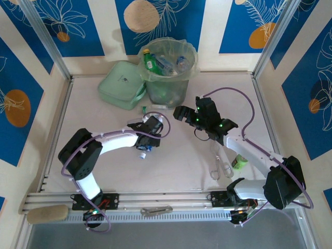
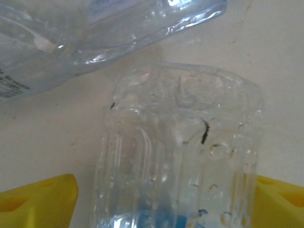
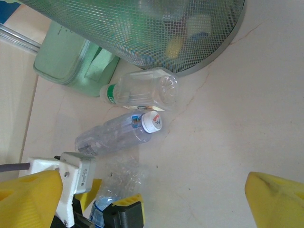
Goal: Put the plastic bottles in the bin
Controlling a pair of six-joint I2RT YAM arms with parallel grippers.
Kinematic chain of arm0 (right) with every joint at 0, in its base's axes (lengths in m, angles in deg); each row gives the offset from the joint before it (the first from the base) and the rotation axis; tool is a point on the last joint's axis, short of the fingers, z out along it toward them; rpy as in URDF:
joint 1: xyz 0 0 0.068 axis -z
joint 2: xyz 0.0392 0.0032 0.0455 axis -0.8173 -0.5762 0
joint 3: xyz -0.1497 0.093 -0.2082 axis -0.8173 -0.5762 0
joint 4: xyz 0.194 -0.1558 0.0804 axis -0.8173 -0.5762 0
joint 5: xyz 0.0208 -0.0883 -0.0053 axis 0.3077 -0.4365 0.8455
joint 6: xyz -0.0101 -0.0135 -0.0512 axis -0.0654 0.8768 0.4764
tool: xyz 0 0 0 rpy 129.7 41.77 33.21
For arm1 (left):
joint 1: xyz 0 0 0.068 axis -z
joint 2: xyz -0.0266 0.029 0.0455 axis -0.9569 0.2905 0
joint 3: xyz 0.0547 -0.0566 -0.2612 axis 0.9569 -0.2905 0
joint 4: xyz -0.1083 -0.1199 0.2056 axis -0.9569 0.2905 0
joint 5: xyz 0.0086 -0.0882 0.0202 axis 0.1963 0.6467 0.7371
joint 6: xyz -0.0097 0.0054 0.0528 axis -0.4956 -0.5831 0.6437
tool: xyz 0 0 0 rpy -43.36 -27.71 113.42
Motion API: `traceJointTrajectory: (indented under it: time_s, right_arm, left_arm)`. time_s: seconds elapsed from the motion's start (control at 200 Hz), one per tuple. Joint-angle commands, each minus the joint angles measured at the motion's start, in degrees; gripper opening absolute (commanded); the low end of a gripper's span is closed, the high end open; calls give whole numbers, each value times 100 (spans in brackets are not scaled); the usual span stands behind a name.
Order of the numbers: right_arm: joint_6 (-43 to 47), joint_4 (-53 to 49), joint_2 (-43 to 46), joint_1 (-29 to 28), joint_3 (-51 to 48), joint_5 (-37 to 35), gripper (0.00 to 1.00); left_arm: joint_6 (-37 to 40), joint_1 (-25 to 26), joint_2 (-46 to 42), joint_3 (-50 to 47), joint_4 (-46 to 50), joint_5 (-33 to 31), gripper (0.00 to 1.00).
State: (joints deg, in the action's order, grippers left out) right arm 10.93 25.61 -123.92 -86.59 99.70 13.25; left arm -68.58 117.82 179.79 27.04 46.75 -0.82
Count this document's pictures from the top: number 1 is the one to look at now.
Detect aluminium mounting rail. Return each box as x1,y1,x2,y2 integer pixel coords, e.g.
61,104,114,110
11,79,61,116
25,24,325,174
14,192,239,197
19,188,308,215

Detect clear bottle green neck label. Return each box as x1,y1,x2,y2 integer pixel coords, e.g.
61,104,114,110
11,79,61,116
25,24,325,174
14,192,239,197
141,104,168,113

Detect Pepsi label plastic bottle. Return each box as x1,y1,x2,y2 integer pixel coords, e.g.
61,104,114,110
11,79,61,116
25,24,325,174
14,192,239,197
176,56,190,73

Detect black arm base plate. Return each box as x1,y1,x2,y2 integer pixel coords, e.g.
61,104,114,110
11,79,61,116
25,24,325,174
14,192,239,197
71,193,120,211
210,191,257,208

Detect light green fabric pouch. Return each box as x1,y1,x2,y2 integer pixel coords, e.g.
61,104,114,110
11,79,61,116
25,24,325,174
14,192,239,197
98,61,148,110

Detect flat metal bracket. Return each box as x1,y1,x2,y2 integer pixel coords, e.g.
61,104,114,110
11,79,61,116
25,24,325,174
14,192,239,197
140,205,174,216

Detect green Sprite soda bottle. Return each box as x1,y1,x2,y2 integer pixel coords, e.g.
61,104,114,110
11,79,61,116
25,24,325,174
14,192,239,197
143,48,160,75

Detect aluminium frame post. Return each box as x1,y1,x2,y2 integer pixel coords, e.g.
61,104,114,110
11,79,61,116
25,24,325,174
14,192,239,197
252,0,299,77
19,0,73,81

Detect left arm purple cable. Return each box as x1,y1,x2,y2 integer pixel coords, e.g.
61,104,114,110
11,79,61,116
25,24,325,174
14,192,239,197
61,112,172,233

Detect light blue label water bottle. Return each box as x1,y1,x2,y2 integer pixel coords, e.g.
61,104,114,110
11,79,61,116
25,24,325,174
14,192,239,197
155,54,175,76

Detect small circuit board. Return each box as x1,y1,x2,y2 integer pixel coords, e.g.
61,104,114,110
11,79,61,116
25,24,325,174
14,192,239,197
82,209,106,222
230,209,257,224

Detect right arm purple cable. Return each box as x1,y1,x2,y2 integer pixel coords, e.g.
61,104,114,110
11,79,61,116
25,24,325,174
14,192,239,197
203,87,314,226

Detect grey slotted cable duct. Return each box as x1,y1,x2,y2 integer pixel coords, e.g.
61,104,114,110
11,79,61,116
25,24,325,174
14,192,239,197
62,209,306,224

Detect aluminium side rail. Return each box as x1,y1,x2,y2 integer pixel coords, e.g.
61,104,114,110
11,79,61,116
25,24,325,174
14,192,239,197
251,75,293,187
36,77,75,194

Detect grey mesh waste bin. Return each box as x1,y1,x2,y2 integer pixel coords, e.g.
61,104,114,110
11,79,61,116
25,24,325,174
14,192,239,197
144,44,190,109

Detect metal wire tongs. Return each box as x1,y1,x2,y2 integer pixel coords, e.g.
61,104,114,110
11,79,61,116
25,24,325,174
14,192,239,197
209,140,234,181

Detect light green cylindrical container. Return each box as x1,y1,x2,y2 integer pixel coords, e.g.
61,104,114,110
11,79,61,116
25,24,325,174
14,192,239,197
232,154,248,171

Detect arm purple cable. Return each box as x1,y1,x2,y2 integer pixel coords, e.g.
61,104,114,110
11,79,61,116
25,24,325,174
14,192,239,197
61,112,172,233
203,87,314,226

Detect grey metal sheet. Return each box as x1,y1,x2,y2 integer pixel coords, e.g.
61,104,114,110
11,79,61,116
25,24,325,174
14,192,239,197
25,207,319,249

